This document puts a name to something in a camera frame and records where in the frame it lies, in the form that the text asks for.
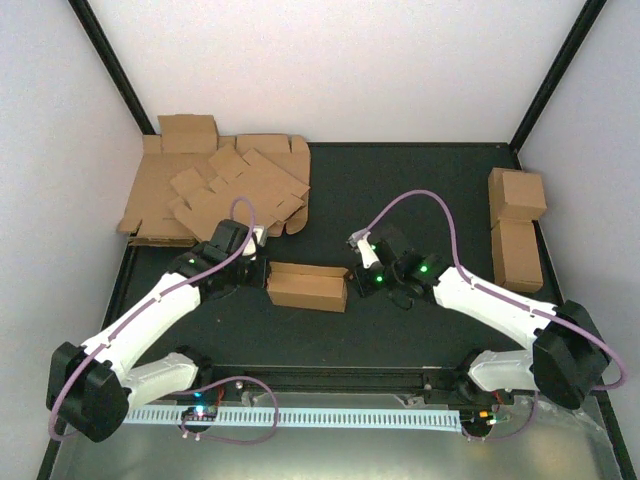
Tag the cardboard box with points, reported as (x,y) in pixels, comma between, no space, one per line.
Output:
(308,287)
(515,195)
(515,254)

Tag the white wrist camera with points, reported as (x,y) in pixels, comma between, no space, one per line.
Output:
(359,242)
(257,241)

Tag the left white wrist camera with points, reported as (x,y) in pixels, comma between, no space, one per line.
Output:
(257,241)

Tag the black frame post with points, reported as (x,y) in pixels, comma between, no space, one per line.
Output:
(571,45)
(102,46)

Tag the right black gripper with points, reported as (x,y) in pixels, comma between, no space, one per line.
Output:
(362,285)

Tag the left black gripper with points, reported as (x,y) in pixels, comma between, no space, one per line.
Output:
(261,276)

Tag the stack of flat cardboard blanks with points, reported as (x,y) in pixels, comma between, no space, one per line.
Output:
(189,140)

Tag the light blue slotted cable duct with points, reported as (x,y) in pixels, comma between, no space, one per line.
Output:
(287,417)

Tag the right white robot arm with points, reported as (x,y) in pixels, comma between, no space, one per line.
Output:
(560,353)

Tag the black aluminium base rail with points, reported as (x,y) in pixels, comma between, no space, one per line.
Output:
(448,385)

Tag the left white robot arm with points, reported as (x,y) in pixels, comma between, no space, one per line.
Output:
(93,386)

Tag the left black frame post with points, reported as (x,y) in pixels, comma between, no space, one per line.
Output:
(102,46)

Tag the right black frame post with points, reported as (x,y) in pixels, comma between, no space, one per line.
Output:
(571,45)

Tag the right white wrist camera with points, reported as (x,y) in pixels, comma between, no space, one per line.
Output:
(359,242)

